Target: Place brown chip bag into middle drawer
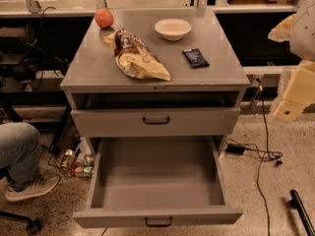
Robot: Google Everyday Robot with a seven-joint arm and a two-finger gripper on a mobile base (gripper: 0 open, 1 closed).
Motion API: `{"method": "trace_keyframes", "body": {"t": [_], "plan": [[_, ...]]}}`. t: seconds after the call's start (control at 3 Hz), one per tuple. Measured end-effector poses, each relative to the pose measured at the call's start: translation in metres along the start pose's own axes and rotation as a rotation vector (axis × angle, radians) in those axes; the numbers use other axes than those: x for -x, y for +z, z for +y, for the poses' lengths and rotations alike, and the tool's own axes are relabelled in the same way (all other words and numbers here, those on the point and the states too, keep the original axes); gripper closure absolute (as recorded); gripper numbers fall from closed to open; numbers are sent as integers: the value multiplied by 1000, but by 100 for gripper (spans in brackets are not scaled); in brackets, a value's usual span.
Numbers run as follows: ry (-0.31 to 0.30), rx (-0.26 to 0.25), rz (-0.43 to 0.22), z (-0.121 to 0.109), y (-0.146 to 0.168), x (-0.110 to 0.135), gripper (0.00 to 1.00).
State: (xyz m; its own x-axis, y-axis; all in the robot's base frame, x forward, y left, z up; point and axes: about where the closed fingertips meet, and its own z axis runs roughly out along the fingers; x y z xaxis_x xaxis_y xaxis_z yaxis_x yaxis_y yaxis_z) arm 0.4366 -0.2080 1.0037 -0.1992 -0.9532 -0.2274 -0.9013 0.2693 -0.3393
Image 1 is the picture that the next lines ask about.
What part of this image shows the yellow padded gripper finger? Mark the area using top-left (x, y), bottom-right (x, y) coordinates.
top-left (273, 60), bottom-right (315, 123)
top-left (268, 14), bottom-right (295, 42)

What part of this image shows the white sneaker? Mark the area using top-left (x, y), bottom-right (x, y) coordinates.
top-left (5, 176), bottom-right (60, 202)

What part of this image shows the black office chair base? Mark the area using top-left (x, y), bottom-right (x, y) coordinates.
top-left (0, 211), bottom-right (41, 236)

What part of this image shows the dark blue snack bar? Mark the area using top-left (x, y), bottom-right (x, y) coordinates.
top-left (182, 48), bottom-right (210, 69)

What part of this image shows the red apple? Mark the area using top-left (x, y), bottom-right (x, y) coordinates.
top-left (94, 8), bottom-right (114, 29)

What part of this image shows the grey closed upper drawer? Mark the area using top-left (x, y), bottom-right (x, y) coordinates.
top-left (71, 108), bottom-right (240, 138)

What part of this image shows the black bar on floor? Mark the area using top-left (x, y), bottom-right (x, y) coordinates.
top-left (289, 190), bottom-right (315, 236)

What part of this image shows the wire basket with cans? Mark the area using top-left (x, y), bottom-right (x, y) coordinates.
top-left (47, 128), bottom-right (95, 179)

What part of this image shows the brown yellow chip bag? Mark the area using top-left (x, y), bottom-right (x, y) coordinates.
top-left (102, 29), bottom-right (171, 82)

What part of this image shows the person leg in jeans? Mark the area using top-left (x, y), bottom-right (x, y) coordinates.
top-left (0, 122), bottom-right (40, 192)

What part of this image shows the black power adapter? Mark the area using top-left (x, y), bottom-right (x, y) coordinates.
top-left (225, 144), bottom-right (245, 155)

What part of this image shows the grey open lower drawer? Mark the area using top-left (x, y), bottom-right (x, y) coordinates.
top-left (73, 137), bottom-right (242, 228)

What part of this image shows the black hanging cable left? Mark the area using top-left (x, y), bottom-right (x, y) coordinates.
top-left (24, 6), bottom-right (57, 92)

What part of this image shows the white paper bowl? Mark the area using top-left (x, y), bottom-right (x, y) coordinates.
top-left (155, 19), bottom-right (192, 41)

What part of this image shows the black floor cable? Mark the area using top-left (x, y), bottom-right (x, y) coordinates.
top-left (225, 79), bottom-right (284, 236)

